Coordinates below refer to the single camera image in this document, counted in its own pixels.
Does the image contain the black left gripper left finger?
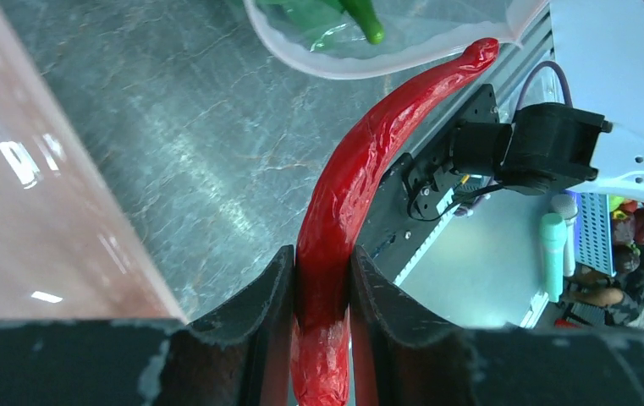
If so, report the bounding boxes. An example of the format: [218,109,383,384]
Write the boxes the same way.
[0,245,294,405]

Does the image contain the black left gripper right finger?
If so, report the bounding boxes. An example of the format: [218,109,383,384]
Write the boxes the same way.
[350,246,644,405]

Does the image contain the red toy chili pepper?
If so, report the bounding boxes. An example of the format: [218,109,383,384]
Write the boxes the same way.
[290,38,499,405]

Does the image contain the clear dotted zip top bag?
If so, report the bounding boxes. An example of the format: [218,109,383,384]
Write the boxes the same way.
[243,1,548,80]

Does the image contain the teal toy microphone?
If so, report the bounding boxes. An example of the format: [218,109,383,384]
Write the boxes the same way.
[539,212,567,303]

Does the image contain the white grey toy microphone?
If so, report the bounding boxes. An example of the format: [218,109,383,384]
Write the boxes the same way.
[550,193,578,277]

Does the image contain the pink perforated plastic basket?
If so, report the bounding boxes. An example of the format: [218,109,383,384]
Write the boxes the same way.
[0,9,184,319]

